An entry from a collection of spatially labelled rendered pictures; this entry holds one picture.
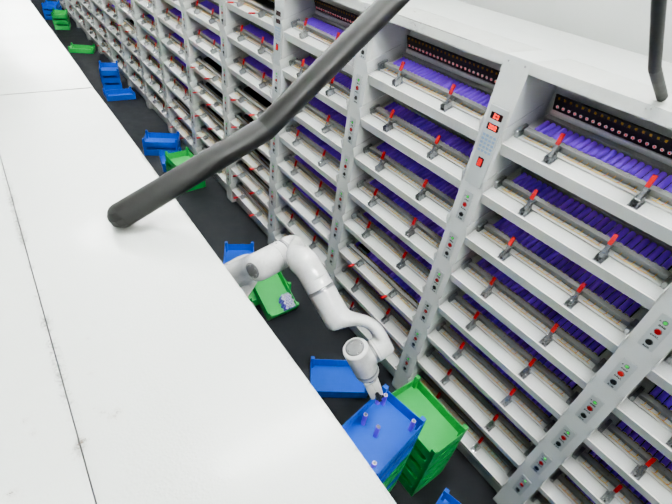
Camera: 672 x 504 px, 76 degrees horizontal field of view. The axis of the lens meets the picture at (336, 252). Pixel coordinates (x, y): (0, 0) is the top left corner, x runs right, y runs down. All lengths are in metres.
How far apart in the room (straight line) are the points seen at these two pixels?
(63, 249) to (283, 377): 0.24
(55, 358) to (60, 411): 0.04
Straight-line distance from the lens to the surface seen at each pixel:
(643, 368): 1.56
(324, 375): 2.44
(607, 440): 1.82
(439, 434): 2.01
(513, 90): 1.51
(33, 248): 0.46
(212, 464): 0.29
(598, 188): 1.43
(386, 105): 2.08
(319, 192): 2.46
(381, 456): 1.71
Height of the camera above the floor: 1.99
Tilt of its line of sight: 38 degrees down
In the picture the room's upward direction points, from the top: 9 degrees clockwise
